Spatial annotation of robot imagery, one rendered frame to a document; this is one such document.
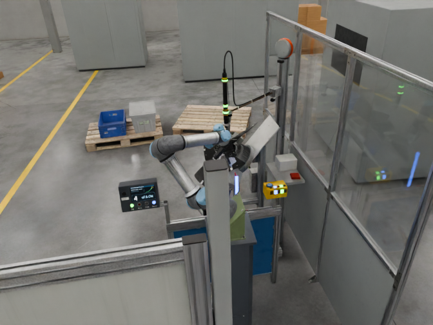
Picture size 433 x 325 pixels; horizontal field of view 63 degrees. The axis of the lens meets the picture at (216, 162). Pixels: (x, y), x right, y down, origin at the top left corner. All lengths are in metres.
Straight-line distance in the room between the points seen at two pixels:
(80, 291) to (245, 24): 7.58
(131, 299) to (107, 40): 9.16
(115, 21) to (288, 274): 7.85
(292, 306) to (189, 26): 6.30
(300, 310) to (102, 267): 2.52
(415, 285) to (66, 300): 3.16
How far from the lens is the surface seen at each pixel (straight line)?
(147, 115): 5.64
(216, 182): 0.75
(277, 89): 3.10
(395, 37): 4.11
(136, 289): 1.00
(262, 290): 3.35
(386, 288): 2.43
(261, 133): 3.03
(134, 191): 2.47
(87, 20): 9.94
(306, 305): 3.30
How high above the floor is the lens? 2.59
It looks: 31 degrees down
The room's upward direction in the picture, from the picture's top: 3 degrees counter-clockwise
